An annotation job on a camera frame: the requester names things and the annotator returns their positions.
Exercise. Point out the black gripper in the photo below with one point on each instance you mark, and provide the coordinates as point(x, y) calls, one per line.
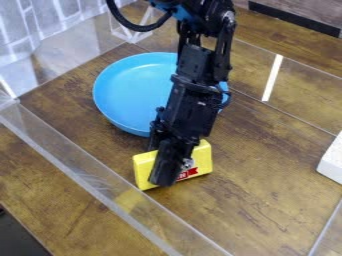
point(185, 119)

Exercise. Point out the yellow butter block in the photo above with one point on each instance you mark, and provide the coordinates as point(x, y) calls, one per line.
point(200, 165)

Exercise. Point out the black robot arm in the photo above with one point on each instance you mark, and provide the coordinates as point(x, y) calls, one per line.
point(205, 25)

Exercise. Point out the blue round tray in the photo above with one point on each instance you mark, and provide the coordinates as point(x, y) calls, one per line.
point(133, 86)

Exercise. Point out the white foam block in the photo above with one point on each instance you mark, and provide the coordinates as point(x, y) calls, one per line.
point(330, 163)

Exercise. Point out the clear acrylic triangular stand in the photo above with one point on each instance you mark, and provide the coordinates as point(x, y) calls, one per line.
point(126, 34)

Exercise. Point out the clear acrylic enclosure wall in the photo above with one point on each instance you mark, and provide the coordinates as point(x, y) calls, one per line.
point(261, 205)

